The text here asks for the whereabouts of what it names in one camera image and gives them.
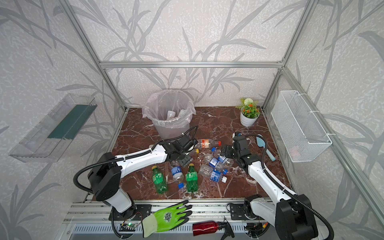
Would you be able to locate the green bottle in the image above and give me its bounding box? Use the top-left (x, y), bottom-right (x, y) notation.
top-left (186, 164), bottom-right (199, 193)
top-left (152, 166), bottom-right (168, 195)

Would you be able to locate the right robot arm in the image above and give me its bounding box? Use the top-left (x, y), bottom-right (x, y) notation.
top-left (222, 132), bottom-right (335, 240)

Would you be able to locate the green circuit board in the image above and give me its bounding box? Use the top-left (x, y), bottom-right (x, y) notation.
top-left (119, 223), bottom-right (140, 233)

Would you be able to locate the white wire mesh basket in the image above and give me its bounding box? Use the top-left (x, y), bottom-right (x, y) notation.
top-left (272, 90), bottom-right (332, 163)

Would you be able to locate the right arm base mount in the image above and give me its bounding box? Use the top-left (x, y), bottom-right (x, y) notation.
top-left (227, 203), bottom-right (257, 221)

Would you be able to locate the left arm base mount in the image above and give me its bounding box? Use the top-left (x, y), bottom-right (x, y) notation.
top-left (109, 204), bottom-right (152, 222)

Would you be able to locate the clear plastic wall shelf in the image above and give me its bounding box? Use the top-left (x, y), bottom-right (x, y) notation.
top-left (9, 94), bottom-right (97, 163)

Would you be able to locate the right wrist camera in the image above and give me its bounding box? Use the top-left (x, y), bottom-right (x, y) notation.
top-left (233, 132), bottom-right (243, 138)

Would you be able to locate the potted plant in white pot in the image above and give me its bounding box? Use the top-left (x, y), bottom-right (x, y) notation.
top-left (236, 98), bottom-right (261, 127)

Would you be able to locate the white bottle red cap front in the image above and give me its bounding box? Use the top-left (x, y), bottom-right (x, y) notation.
top-left (166, 111), bottom-right (176, 121)

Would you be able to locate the green work glove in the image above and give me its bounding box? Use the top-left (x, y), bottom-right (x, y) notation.
top-left (142, 200), bottom-right (193, 238)

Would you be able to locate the crushed blue label bottle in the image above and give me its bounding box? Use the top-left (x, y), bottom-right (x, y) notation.
top-left (199, 165), bottom-right (228, 183)
top-left (204, 154), bottom-right (228, 175)
top-left (211, 147), bottom-right (234, 167)

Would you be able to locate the light blue spatula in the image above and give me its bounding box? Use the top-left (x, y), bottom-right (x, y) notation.
top-left (256, 134), bottom-right (276, 161)

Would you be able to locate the aluminium frame rail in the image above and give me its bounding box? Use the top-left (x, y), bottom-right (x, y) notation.
top-left (100, 61), bottom-right (283, 69)

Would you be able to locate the red spray bottle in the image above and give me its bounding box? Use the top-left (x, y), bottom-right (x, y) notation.
top-left (193, 218), bottom-right (235, 240)

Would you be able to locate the clear bottle red label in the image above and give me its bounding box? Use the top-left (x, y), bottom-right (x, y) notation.
top-left (196, 139), bottom-right (222, 149)

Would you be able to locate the clear bottle blue label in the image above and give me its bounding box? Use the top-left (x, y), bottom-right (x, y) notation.
top-left (170, 161), bottom-right (185, 189)

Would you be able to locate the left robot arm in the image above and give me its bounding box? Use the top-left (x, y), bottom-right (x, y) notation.
top-left (73, 134), bottom-right (198, 220)

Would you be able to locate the grey bin with plastic liner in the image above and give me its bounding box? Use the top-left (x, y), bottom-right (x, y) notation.
top-left (142, 90), bottom-right (196, 139)

